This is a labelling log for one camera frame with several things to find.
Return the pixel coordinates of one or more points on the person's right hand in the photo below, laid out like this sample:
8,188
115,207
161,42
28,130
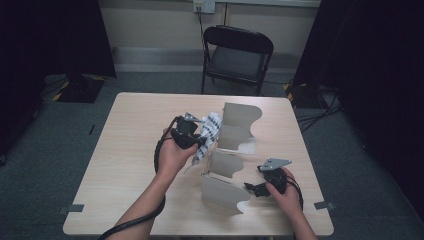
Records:
287,200

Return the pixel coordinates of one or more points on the black folding chair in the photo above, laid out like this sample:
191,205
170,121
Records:
236,63

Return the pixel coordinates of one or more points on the white wall socket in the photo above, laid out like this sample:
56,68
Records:
204,6

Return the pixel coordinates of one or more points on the small black floor object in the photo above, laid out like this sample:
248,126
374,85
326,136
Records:
91,129

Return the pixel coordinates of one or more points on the black curtain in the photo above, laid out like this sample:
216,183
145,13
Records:
50,40
376,66

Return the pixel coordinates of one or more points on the grey tape strip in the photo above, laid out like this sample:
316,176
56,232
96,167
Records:
71,209
324,205

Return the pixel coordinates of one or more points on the white black patterned socks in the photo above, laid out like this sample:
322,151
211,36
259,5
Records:
210,130

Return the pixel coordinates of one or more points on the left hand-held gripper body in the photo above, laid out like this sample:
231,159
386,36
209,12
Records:
186,133

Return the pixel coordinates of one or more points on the expandable grey metal bookend rack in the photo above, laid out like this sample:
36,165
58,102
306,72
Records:
230,193

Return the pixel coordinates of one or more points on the person's left hand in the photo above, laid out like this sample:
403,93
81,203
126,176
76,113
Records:
173,160

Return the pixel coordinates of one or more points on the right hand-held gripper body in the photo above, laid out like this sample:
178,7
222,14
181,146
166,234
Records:
276,173

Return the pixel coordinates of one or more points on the black stand base striped tape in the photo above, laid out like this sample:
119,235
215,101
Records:
301,96
80,88

